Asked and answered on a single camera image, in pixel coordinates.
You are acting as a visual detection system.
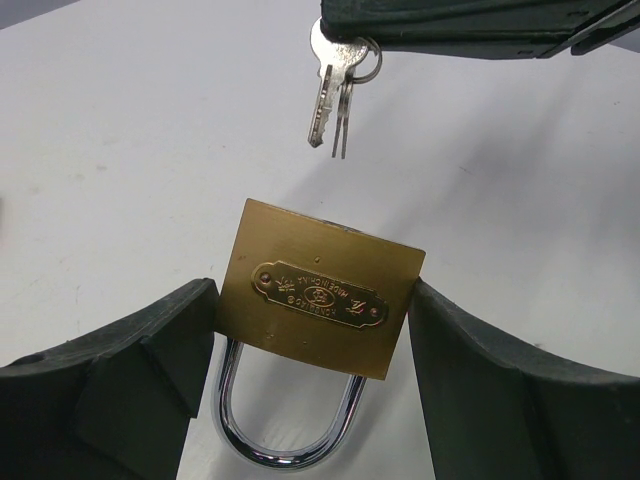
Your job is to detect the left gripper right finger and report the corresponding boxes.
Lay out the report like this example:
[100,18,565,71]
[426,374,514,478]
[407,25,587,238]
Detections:
[408,282,639,479]

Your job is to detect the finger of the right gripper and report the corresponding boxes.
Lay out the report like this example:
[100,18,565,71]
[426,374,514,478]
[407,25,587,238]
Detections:
[569,2,639,55]
[321,0,636,59]

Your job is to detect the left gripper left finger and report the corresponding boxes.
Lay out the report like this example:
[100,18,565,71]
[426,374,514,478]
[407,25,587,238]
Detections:
[1,278,218,479]

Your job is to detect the brass padlock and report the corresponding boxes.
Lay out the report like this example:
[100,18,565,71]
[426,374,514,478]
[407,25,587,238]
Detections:
[213,199,426,472]

